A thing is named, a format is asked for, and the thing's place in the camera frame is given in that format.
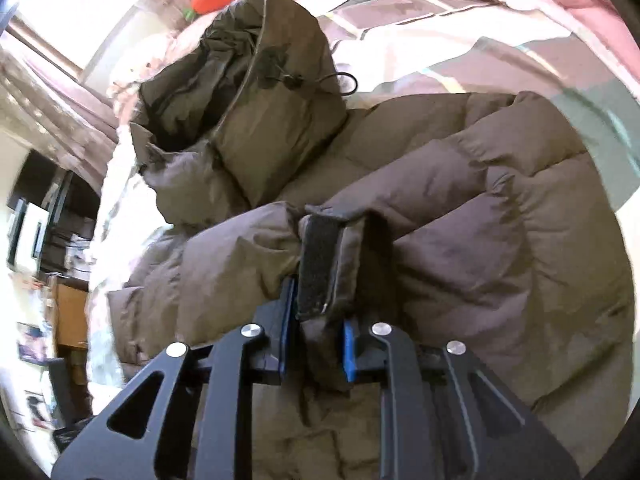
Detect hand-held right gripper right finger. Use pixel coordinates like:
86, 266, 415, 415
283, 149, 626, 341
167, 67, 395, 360
341, 317, 582, 480

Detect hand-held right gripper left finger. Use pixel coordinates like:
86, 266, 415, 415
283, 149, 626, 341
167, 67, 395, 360
50, 277, 303, 480

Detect brown puffer jacket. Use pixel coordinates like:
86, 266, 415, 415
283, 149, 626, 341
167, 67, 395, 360
107, 0, 636, 480

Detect yellow wooden desk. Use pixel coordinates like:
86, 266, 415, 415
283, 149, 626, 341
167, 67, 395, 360
49, 280, 92, 358

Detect black shelf unit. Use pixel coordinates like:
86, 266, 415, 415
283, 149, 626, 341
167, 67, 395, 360
7, 150, 101, 281

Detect pink floral curtain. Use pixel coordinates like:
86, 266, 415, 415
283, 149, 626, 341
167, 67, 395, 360
0, 15, 122, 188

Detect checked duvet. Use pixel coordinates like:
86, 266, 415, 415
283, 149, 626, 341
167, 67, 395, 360
87, 0, 640, 411

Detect pink folded quilt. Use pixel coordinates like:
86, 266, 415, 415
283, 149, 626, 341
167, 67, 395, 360
542, 0, 637, 78

